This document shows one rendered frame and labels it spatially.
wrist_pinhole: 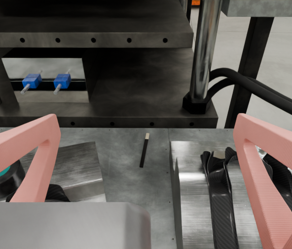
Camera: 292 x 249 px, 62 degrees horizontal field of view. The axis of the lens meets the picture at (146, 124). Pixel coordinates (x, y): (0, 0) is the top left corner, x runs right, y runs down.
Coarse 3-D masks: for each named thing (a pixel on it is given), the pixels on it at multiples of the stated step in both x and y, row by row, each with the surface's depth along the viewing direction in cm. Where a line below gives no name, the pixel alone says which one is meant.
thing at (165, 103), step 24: (0, 48) 137; (120, 48) 137; (144, 48) 137; (168, 48) 136; (0, 72) 113; (120, 72) 113; (144, 72) 112; (168, 72) 112; (0, 96) 96; (96, 96) 95; (120, 96) 95; (144, 96) 95; (168, 96) 95; (0, 120) 86; (24, 120) 86; (72, 120) 86; (96, 120) 86; (120, 120) 85; (144, 120) 85; (168, 120) 85; (192, 120) 85; (216, 120) 85
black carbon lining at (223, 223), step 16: (208, 160) 46; (224, 160) 54; (272, 160) 47; (208, 176) 44; (224, 176) 45; (272, 176) 48; (288, 176) 44; (224, 192) 43; (288, 192) 43; (224, 208) 42; (224, 224) 41; (224, 240) 40
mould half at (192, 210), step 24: (192, 144) 62; (216, 144) 62; (192, 168) 45; (240, 168) 45; (288, 168) 45; (192, 192) 43; (240, 192) 43; (192, 216) 41; (240, 216) 41; (192, 240) 39; (240, 240) 39
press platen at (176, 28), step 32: (0, 0) 117; (32, 0) 117; (64, 0) 116; (96, 0) 116; (128, 0) 116; (160, 0) 116; (0, 32) 78; (32, 32) 78; (64, 32) 77; (96, 32) 77; (128, 32) 77; (160, 32) 77; (192, 32) 77
